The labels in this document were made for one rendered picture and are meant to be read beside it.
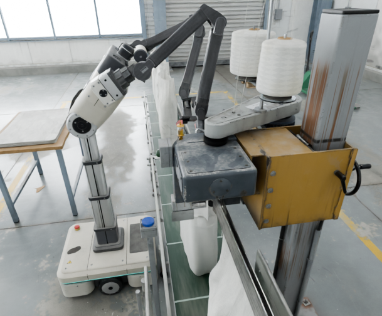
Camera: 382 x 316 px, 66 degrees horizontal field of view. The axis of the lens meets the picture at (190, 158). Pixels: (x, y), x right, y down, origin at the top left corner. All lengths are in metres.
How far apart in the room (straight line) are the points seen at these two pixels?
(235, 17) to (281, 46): 7.96
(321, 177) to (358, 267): 1.59
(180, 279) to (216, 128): 1.06
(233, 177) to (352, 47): 0.53
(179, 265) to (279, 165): 1.07
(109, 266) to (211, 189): 1.33
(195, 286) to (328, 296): 1.00
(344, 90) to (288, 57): 0.26
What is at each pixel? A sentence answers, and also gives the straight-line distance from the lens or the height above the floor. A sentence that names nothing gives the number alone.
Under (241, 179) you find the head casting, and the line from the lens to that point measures 0.93.
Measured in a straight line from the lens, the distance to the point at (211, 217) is 1.55.
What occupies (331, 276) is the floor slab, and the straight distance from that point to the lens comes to 2.52.
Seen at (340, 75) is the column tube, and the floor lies 1.58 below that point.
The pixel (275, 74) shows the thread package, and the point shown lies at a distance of 0.94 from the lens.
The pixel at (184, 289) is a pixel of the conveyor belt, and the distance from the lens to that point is 1.78.
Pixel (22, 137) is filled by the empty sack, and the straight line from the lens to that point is 2.84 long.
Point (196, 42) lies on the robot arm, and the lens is 1.88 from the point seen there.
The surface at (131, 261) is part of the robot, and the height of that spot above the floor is 0.26.
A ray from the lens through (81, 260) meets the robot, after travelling 2.21.
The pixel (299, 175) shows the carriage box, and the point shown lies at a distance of 1.09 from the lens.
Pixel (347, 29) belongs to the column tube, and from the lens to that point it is 1.05.
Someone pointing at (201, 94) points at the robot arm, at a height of 1.41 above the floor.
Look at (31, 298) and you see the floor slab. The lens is 2.49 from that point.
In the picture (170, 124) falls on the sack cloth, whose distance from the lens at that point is 3.08.
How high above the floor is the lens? 1.81
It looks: 29 degrees down
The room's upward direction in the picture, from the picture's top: 1 degrees counter-clockwise
